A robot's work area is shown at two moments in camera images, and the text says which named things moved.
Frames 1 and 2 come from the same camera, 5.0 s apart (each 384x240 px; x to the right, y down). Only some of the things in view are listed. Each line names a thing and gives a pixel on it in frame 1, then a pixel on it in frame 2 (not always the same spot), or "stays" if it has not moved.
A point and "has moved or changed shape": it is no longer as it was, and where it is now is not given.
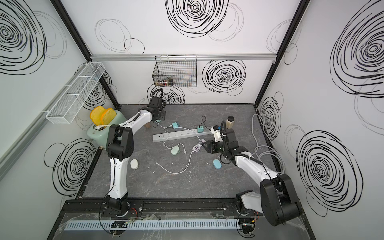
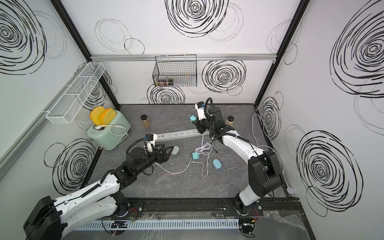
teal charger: [175, 125] -> [195, 155]
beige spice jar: [229, 122] stays
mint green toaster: [99, 134] stays
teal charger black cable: [200, 129] has moved or changed shape
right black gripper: [212, 147] -> [200, 126]
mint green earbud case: [175, 150] stays
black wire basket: [178, 70] stays
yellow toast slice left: [96, 115] stays
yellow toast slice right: [108, 116] stays
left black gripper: [163, 113] -> [159, 158]
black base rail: [80, 208] stays
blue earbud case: [217, 164] stays
